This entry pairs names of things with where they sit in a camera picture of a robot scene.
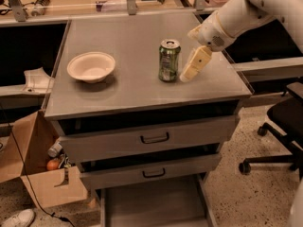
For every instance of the grey drawer cabinet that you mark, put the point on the grey drawer cabinet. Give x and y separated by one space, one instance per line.
133 95

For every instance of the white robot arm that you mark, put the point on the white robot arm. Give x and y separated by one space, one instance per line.
223 27

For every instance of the green soda can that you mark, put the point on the green soda can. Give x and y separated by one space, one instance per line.
169 51

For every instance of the grey top drawer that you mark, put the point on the grey top drawer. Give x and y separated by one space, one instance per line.
103 145

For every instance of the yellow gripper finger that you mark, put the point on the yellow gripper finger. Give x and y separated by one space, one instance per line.
197 60
195 34

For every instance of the grey middle drawer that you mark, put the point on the grey middle drawer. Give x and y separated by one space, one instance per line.
150 172

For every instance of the white bottle in box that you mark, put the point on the white bottle in box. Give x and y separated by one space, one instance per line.
54 150

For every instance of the black white handheld tool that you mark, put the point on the black white handheld tool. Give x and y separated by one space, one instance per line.
40 7

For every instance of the white sneaker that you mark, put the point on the white sneaker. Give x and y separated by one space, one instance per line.
21 219

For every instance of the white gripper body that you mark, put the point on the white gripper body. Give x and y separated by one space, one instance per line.
210 32

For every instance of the black office chair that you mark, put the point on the black office chair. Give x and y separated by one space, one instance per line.
288 115

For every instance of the grey bottom drawer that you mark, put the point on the grey bottom drawer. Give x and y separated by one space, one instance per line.
175 202

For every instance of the grey drawer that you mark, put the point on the grey drawer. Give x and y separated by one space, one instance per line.
103 145
150 172
175 202

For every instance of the white paper bowl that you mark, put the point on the white paper bowl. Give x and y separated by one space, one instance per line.
91 67

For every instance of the brown cardboard box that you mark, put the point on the brown cardboard box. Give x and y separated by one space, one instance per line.
25 156

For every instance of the white plastic bracket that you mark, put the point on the white plastic bracket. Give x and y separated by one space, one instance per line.
38 82

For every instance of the orange fruit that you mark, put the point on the orange fruit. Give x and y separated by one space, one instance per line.
52 164

